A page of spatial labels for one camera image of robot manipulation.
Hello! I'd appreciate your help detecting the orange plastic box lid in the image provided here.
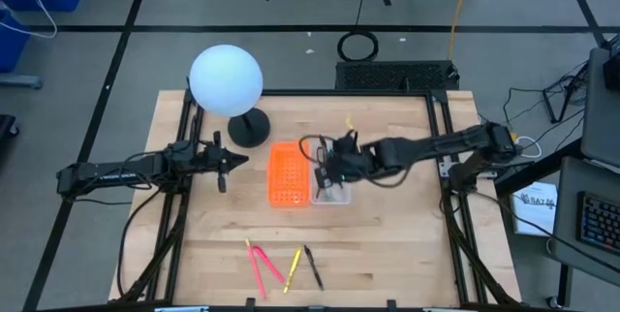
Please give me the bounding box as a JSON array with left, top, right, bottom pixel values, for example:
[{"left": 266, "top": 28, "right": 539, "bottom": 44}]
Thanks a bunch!
[{"left": 266, "top": 140, "right": 312, "bottom": 208}]

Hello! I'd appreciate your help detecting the black keyboard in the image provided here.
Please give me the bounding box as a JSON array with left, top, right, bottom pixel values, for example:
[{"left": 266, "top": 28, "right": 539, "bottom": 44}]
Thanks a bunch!
[{"left": 575, "top": 190, "right": 620, "bottom": 256}]

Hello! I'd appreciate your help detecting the black pen rubber grip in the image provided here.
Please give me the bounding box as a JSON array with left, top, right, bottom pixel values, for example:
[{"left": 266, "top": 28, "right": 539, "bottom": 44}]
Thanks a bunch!
[{"left": 302, "top": 244, "right": 326, "bottom": 293}]

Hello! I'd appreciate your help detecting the black perforated case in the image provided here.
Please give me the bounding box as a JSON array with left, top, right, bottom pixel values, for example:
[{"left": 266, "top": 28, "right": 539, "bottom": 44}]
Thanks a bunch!
[{"left": 334, "top": 59, "right": 460, "bottom": 92}]

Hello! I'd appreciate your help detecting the pink highlighter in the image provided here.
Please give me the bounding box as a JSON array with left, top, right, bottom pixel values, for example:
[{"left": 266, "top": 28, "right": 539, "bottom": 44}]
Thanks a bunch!
[{"left": 253, "top": 245, "right": 287, "bottom": 285}]

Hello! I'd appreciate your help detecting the coiled black cable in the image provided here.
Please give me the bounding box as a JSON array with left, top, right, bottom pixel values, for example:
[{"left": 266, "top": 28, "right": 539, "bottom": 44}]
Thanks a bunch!
[{"left": 337, "top": 30, "right": 381, "bottom": 63}]

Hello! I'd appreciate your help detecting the clear plastic supply box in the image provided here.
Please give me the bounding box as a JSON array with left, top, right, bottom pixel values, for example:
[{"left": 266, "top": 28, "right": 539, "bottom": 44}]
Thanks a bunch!
[{"left": 309, "top": 140, "right": 353, "bottom": 205}]

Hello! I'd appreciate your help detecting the white paper booklet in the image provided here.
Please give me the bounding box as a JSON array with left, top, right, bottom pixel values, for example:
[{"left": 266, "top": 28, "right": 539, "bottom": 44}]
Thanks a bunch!
[{"left": 511, "top": 180, "right": 559, "bottom": 237}]

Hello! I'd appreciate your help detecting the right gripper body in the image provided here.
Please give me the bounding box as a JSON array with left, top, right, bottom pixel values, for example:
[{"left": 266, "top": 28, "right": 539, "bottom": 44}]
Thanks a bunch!
[{"left": 314, "top": 131, "right": 388, "bottom": 190}]

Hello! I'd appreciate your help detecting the white globe lamp black stand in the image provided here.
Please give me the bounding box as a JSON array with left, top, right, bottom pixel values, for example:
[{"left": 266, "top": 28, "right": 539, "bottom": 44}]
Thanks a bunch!
[{"left": 188, "top": 44, "right": 271, "bottom": 148}]

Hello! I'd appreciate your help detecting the grey desk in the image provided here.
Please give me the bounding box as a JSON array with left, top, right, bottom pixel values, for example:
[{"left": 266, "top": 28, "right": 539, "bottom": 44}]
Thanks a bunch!
[
  {"left": 579, "top": 47, "right": 620, "bottom": 168},
  {"left": 546, "top": 155, "right": 620, "bottom": 274}
]

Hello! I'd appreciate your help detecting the yellow Bic highlighter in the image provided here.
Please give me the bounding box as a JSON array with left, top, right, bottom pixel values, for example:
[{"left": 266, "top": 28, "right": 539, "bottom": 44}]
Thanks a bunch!
[{"left": 282, "top": 247, "right": 303, "bottom": 296}]

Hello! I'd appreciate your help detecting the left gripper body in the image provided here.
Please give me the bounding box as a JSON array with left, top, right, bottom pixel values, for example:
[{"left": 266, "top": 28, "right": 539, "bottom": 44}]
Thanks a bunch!
[{"left": 196, "top": 131, "right": 230, "bottom": 195}]

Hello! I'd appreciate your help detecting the thin pink pencil yellow end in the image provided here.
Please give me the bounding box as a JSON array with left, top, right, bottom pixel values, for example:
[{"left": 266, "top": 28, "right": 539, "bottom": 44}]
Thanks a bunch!
[{"left": 243, "top": 237, "right": 267, "bottom": 299}]

